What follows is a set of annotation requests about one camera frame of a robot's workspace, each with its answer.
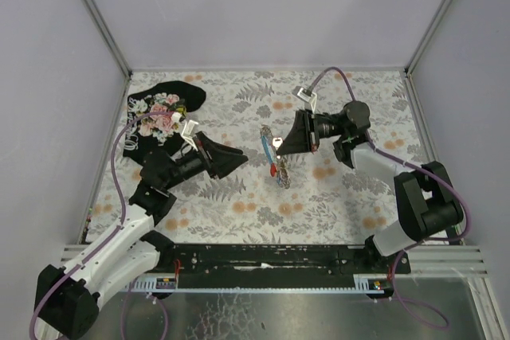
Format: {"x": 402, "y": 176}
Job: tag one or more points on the black floral cloth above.
{"x": 158, "y": 129}

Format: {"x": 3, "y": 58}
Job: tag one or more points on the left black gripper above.
{"x": 208, "y": 157}

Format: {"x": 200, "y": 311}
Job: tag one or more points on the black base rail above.
{"x": 276, "y": 267}

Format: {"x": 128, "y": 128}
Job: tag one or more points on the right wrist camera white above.
{"x": 308, "y": 97}

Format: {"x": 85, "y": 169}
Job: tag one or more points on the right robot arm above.
{"x": 425, "y": 200}

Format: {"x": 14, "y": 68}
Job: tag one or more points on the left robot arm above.
{"x": 69, "y": 298}

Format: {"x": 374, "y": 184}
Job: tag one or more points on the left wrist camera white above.
{"x": 185, "y": 127}

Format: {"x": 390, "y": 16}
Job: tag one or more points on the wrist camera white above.
{"x": 185, "y": 127}
{"x": 308, "y": 97}

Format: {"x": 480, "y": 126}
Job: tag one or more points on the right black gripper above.
{"x": 311, "y": 131}

